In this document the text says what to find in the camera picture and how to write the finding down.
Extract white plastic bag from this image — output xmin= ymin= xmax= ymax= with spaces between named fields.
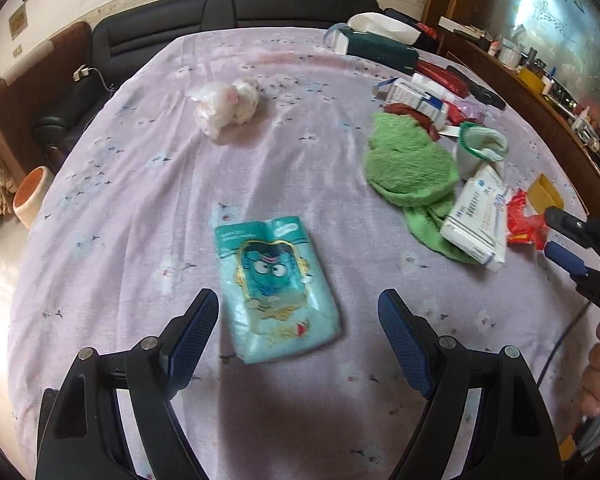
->
xmin=194 ymin=79 xmax=259 ymax=140

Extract blue cable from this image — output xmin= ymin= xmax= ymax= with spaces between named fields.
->
xmin=539 ymin=304 xmax=590 ymax=387

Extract wooden cabinet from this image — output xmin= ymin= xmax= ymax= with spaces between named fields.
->
xmin=422 ymin=0 xmax=600 ymax=241

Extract black leather sofa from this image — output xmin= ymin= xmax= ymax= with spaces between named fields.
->
xmin=31 ymin=0 xmax=382 ymax=162

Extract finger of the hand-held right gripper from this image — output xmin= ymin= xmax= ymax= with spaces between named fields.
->
xmin=544 ymin=241 xmax=592 ymax=281
xmin=545 ymin=207 xmax=595 ymax=242

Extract white charger with cable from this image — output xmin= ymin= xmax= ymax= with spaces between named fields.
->
xmin=73 ymin=64 xmax=115 ymax=97

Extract frosted glass panel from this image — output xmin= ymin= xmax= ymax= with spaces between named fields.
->
xmin=485 ymin=0 xmax=600 ymax=111

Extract orange and white pot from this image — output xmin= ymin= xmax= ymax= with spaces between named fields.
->
xmin=13 ymin=166 xmax=55 ymax=231

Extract dark red snack packet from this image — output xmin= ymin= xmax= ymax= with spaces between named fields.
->
xmin=384 ymin=102 xmax=444 ymax=142

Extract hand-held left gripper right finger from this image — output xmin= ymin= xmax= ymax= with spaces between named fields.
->
xmin=377 ymin=288 xmax=566 ymax=480

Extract red flat packet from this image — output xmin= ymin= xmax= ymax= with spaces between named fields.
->
xmin=416 ymin=59 xmax=470 ymax=99

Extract white paper tissue pack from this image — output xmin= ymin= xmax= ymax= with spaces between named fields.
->
xmin=439 ymin=164 xmax=512 ymax=273

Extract red crumpled wrapper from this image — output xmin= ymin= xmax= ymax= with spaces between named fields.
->
xmin=505 ymin=190 xmax=550 ymax=250

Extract dark green tissue box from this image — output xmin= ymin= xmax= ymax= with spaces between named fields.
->
xmin=346 ymin=30 xmax=421 ymax=74

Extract white medicine box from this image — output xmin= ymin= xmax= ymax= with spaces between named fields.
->
xmin=386 ymin=76 xmax=453 ymax=122

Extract brown armchair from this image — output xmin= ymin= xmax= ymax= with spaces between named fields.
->
xmin=0 ymin=22 xmax=94 ymax=222

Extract yellow packet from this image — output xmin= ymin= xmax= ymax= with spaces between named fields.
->
xmin=527 ymin=174 xmax=565 ymax=212

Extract teal cartoon snack packet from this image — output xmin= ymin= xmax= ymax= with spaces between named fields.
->
xmin=214 ymin=215 xmax=342 ymax=365

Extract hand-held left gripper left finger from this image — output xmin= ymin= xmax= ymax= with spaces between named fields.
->
xmin=35 ymin=288 xmax=220 ymax=480

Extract green towel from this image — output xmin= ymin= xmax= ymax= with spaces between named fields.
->
xmin=364 ymin=111 xmax=482 ymax=265

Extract black remote control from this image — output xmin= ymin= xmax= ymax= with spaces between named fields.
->
xmin=447 ymin=65 xmax=507 ymax=111

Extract person's right hand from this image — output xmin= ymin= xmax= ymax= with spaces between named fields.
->
xmin=579 ymin=317 xmax=600 ymax=417

